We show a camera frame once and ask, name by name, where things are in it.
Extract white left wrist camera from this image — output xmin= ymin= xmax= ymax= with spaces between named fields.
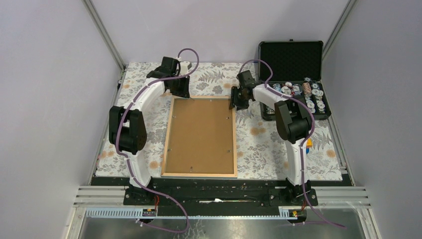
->
xmin=179 ymin=61 xmax=192 ymax=75

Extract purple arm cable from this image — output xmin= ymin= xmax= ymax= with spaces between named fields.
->
xmin=117 ymin=48 xmax=200 ymax=234
xmin=238 ymin=59 xmax=347 ymax=229

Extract brown poker chip stack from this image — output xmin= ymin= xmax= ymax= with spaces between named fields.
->
xmin=302 ymin=82 xmax=312 ymax=97

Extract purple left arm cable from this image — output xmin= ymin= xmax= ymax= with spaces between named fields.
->
xmin=117 ymin=48 xmax=200 ymax=234

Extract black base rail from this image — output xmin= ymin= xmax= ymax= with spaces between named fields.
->
xmin=123 ymin=178 xmax=318 ymax=217

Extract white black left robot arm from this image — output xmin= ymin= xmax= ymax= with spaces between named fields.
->
xmin=108 ymin=57 xmax=194 ymax=205

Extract aluminium frame rails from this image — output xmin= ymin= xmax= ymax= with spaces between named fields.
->
xmin=73 ymin=185 xmax=371 ymax=208

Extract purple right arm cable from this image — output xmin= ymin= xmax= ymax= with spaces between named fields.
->
xmin=238 ymin=59 xmax=347 ymax=229

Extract blue yellow toy car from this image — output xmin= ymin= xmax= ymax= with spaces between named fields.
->
xmin=306 ymin=138 xmax=313 ymax=154

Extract black poker chip case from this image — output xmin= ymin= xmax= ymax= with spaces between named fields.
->
xmin=258 ymin=40 xmax=331 ymax=120

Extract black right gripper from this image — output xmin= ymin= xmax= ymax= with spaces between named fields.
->
xmin=228 ymin=86 xmax=250 ymax=111

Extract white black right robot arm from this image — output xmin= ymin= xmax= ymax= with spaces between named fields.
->
xmin=229 ymin=70 xmax=315 ymax=205

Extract white slotted cable duct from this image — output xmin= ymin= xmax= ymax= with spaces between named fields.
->
xmin=85 ymin=207 xmax=299 ymax=220

